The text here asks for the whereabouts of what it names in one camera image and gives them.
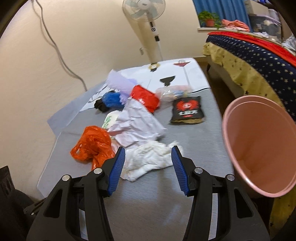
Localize clear plastic bag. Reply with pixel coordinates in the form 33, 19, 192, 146
155, 85, 193, 102

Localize black red snack packet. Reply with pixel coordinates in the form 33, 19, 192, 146
171, 96, 205, 124

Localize white paper wad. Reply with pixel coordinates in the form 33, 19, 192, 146
120, 141, 184, 182

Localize red blanket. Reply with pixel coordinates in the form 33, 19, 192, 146
208, 31, 296, 67

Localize clear storage box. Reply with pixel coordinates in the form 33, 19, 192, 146
249, 15, 282, 43

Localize grey power cable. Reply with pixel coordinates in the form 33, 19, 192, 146
34, 0, 88, 92

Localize pink folded clothes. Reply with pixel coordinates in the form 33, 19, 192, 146
221, 19, 250, 32

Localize potted green plant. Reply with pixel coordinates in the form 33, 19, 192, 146
198, 11, 221, 28

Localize large crumpled white paper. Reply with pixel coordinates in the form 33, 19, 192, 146
108, 98, 166, 148

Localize pink plastic trash bin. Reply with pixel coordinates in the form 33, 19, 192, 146
222, 95, 295, 198

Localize bed with starry cover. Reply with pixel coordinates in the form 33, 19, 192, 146
203, 35, 295, 240

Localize blue curtain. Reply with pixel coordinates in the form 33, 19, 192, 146
193, 0, 252, 30

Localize red plastic bag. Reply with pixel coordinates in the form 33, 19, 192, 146
130, 85, 160, 113

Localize green white paper packet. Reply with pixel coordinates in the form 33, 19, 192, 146
102, 110, 121, 130

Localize grey white printed mat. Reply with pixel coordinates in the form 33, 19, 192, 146
36, 58, 235, 241

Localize lilac foam sheet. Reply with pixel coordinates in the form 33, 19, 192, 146
105, 70, 138, 105

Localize striped blue quilt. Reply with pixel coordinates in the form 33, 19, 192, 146
281, 34, 296, 56

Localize white cardboard box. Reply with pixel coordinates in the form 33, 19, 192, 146
244, 0, 269, 16

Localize black patterned cloth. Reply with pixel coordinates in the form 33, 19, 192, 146
94, 99, 110, 113

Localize orange plastic bag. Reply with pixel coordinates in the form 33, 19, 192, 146
70, 126, 115, 170

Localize white standing fan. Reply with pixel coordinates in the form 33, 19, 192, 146
122, 0, 166, 63

